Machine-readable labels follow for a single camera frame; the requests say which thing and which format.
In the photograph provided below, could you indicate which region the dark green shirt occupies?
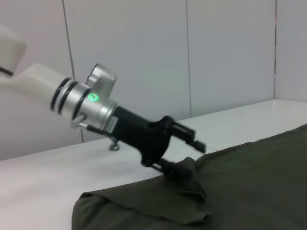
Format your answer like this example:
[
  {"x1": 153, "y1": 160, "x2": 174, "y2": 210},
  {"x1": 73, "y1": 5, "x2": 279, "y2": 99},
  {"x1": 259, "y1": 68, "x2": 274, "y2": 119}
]
[{"x1": 71, "y1": 124, "x2": 307, "y2": 230}]

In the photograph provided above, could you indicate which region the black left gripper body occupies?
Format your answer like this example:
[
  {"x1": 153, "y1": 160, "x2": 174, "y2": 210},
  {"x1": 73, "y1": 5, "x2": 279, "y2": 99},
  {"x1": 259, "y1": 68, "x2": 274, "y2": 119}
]
[{"x1": 111, "y1": 105, "x2": 174, "y2": 168}]

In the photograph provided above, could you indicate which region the dark red left arm cable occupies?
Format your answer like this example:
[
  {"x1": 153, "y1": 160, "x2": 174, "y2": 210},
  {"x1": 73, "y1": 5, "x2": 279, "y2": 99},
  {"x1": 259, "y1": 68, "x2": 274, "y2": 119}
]
[{"x1": 79, "y1": 122, "x2": 121, "y2": 152}]

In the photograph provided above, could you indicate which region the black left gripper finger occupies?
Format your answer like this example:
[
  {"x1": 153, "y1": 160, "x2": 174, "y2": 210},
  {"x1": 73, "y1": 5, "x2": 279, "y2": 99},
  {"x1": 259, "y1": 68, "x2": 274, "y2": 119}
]
[
  {"x1": 153, "y1": 157, "x2": 195, "y2": 181},
  {"x1": 168, "y1": 122, "x2": 207, "y2": 153}
]

